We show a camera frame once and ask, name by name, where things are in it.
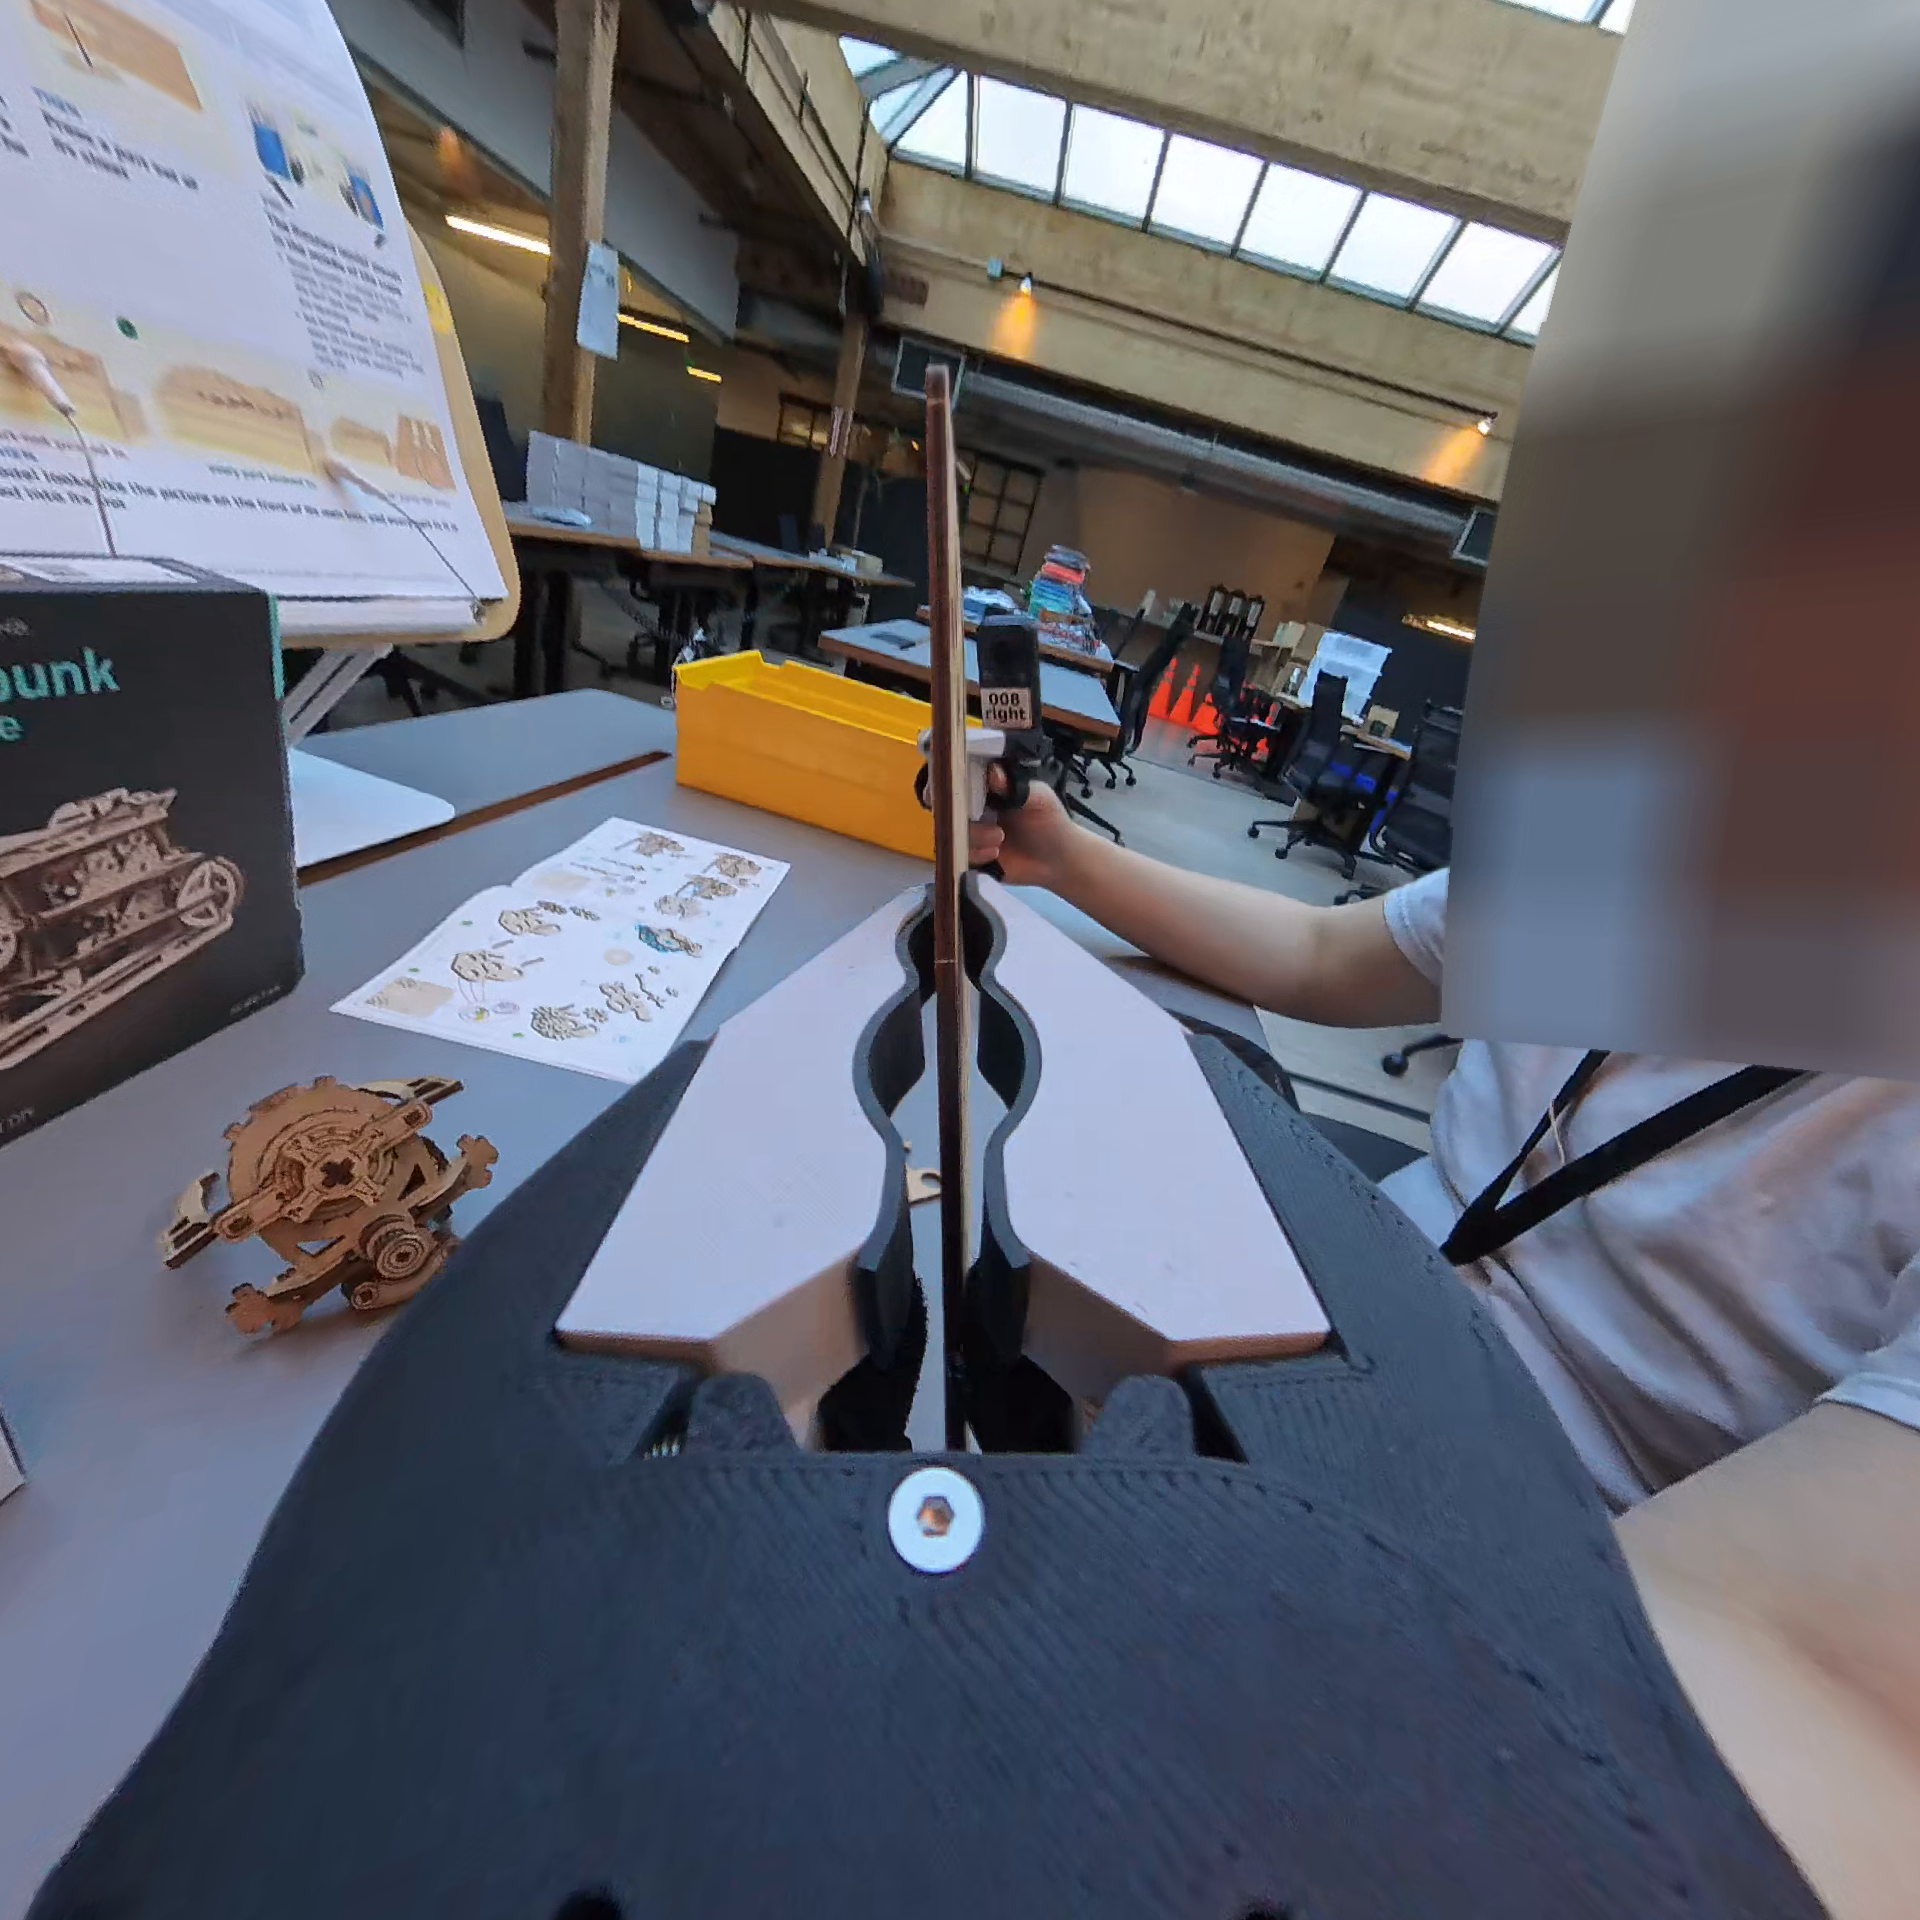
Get yellow plastic bin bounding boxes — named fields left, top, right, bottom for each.
left=672, top=647, right=963, bottom=863

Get person's right hand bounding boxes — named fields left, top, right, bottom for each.
left=972, top=778, right=1085, bottom=889

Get black office chair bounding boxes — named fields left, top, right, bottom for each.
left=1188, top=632, right=1278, bottom=776
left=1249, top=667, right=1413, bottom=884

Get wooden mechanical model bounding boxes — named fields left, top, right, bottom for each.
left=156, top=1074, right=500, bottom=1337

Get black lanyard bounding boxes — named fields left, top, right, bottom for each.
left=1438, top=1050, right=1816, bottom=1272

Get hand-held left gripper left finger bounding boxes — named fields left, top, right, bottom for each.
left=556, top=884, right=934, bottom=1440

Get person's left forearm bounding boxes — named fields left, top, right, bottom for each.
left=1611, top=1402, right=1920, bottom=1920

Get orange traffic cones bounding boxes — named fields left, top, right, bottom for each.
left=1148, top=657, right=1284, bottom=756

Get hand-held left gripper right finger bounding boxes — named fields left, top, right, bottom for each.
left=965, top=873, right=1334, bottom=1420

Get grey background desk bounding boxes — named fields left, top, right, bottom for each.
left=817, top=615, right=1126, bottom=745

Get black kit box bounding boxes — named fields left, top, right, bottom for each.
left=0, top=555, right=307, bottom=1152

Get stack of white boxes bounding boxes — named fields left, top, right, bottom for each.
left=521, top=430, right=720, bottom=554

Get person's right forearm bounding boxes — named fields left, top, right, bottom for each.
left=1049, top=817, right=1444, bottom=1034

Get white instruction booklet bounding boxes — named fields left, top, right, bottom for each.
left=330, top=815, right=793, bottom=1086

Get grey desk with brown edge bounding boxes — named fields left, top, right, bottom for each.
left=292, top=689, right=682, bottom=889

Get white instruction sheet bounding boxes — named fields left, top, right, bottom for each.
left=0, top=0, right=512, bottom=607

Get wooden parts sheet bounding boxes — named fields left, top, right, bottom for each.
left=922, top=364, right=976, bottom=1455

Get person's grey shirt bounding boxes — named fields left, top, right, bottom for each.
left=1376, top=867, right=1920, bottom=1513

